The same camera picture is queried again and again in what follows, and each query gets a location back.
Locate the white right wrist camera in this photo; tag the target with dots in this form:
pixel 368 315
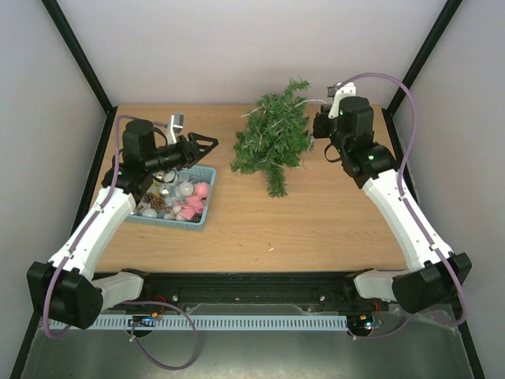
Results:
pixel 338 92

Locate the white ball ornament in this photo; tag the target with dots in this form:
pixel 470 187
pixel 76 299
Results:
pixel 186 189

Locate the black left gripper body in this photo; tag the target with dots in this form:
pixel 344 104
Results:
pixel 189 156

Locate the light blue cable duct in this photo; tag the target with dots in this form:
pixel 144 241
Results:
pixel 222 323

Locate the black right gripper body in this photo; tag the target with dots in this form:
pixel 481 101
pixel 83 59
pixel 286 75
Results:
pixel 321 126

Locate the small green christmas tree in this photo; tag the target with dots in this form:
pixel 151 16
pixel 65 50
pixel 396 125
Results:
pixel 275 137

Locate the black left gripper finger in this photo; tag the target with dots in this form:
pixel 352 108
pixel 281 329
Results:
pixel 203 148
pixel 201 139

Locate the pink pompom ornament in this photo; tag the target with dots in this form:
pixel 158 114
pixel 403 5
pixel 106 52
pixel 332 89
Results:
pixel 202 189

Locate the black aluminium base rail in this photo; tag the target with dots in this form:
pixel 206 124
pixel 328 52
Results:
pixel 317 291

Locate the light blue plastic basket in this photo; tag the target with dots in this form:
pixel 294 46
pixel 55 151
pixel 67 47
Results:
pixel 166 185

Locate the pine cone ornament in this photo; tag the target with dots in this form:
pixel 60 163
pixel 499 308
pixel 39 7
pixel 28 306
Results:
pixel 158 203

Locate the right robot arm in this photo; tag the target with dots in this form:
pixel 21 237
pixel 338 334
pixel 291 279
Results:
pixel 376 172

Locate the pink felt ornament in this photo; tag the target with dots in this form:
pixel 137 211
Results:
pixel 192 207

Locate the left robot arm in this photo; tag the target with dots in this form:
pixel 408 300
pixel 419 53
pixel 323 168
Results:
pixel 64 289

